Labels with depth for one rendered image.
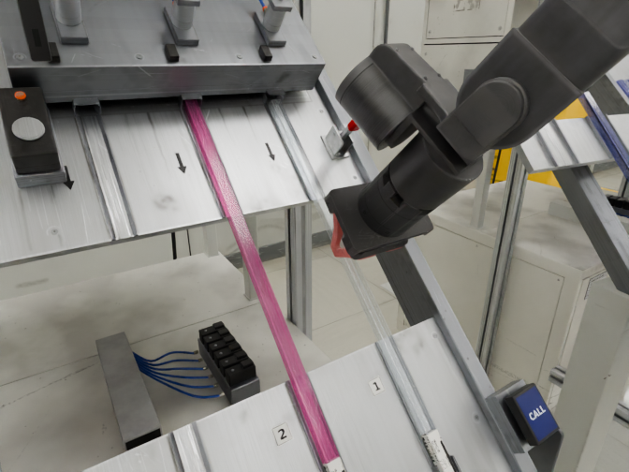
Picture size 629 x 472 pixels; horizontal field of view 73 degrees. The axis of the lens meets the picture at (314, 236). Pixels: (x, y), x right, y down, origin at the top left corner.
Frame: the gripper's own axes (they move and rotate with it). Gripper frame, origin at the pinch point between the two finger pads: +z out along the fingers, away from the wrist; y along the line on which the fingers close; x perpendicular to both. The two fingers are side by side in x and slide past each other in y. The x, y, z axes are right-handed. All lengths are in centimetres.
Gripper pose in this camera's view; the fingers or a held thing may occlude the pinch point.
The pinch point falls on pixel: (343, 246)
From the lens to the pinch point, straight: 49.2
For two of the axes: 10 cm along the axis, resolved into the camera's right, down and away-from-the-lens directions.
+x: 3.7, 8.9, -2.7
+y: -8.4, 2.0, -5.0
